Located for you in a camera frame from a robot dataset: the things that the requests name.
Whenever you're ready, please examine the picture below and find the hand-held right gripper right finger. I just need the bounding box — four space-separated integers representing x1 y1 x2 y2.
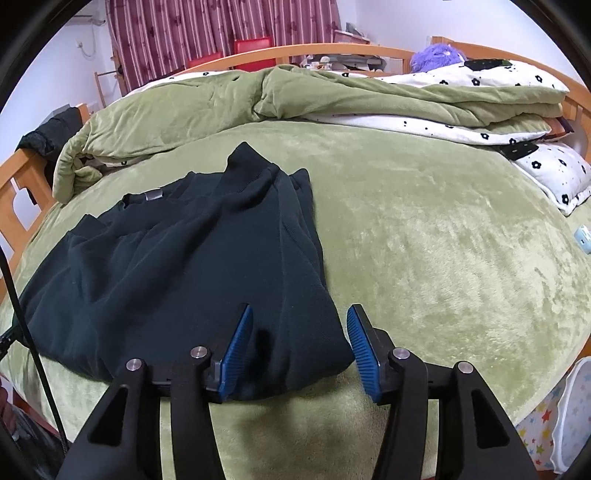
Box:
346 304 539 480

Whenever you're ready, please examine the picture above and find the green quilt with floral lining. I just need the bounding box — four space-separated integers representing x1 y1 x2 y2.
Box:
52 59 571 204

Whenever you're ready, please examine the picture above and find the white floral pillow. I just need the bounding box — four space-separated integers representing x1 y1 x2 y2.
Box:
513 142 591 217

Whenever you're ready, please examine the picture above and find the navy sweatshirt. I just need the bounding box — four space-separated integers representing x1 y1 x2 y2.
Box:
18 142 354 401

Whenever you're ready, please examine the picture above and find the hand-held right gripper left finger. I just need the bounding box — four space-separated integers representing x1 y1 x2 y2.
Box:
55 303 254 480

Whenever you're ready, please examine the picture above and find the cluttered desk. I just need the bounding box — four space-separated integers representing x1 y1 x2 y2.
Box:
291 23 407 72

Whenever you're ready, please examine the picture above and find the black jacket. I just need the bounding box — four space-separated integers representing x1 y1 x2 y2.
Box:
16 106 84 206

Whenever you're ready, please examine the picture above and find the star print cloth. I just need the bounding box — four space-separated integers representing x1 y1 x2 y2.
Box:
516 383 566 472

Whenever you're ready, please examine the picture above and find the red chair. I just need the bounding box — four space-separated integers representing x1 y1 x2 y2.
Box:
233 37 273 58

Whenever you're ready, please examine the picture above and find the wooden rack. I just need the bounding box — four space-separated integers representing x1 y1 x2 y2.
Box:
95 51 127 114

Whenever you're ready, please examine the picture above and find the green plush bed sheet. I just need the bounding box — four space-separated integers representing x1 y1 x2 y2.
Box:
0 117 591 480

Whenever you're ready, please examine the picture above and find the maroon striped curtain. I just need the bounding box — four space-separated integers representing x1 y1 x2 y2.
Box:
105 0 342 90

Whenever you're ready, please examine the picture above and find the purple plush toy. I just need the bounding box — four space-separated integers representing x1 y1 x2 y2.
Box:
410 42 467 73

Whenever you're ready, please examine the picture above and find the black cable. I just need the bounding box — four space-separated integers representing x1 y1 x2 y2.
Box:
0 247 70 457

